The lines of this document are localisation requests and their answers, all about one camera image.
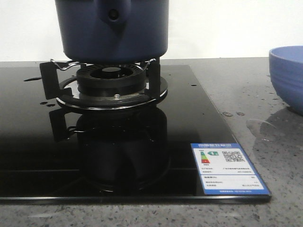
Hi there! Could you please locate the blue ceramic bowl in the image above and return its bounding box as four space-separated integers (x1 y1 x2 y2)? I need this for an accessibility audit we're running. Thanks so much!
269 45 303 115

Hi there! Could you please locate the dark blue pot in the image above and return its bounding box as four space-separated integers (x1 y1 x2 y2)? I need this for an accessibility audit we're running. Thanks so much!
55 0 169 63

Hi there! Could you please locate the right black gas burner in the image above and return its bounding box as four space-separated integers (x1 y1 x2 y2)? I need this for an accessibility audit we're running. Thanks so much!
56 59 168 110

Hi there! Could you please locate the black glass gas stove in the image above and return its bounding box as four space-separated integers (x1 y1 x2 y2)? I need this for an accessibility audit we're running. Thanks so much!
0 65 271 204

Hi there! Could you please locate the blue energy label sticker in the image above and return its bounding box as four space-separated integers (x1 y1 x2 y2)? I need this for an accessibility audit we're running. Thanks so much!
191 143 270 196

